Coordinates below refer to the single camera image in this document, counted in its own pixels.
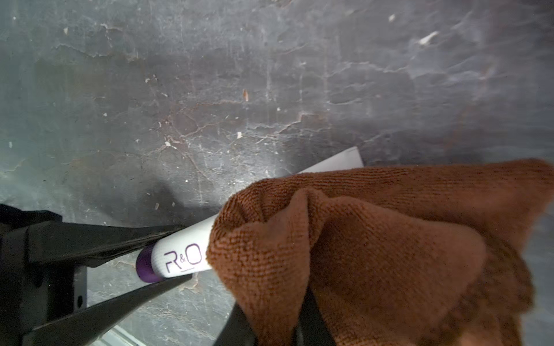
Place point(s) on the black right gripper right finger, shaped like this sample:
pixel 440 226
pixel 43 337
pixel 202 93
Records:
pixel 311 329

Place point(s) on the white R&O purple cap tube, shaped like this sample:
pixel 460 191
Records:
pixel 184 252

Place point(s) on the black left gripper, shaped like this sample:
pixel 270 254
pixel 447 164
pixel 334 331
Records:
pixel 40 283

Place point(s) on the brown cloth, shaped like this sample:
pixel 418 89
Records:
pixel 408 255

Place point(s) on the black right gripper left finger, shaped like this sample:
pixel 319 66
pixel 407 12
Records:
pixel 237 330

